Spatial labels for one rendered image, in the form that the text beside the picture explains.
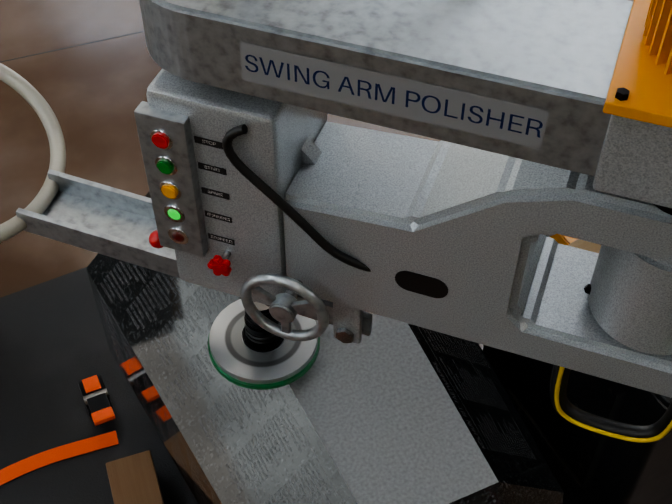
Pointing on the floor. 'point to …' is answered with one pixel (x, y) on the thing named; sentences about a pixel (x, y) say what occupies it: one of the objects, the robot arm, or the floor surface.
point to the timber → (134, 480)
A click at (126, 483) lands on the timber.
